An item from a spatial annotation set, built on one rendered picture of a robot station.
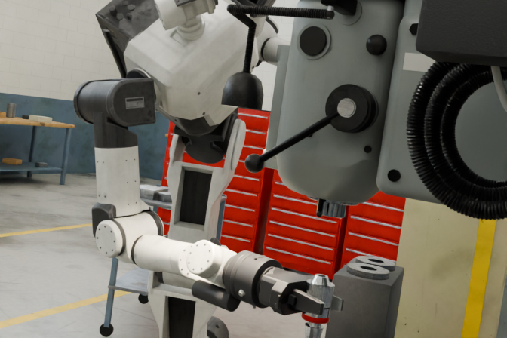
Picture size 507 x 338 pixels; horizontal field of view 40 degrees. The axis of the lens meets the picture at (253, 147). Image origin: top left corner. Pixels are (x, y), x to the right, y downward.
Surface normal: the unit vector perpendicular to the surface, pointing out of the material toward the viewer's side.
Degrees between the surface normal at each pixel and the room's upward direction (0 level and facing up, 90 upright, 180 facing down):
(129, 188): 85
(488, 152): 90
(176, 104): 140
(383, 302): 90
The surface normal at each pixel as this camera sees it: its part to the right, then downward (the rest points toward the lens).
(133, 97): 0.70, 0.06
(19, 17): 0.88, 0.15
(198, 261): -0.57, -0.40
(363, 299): -0.33, 0.00
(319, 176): -0.48, 0.44
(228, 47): 0.47, 0.03
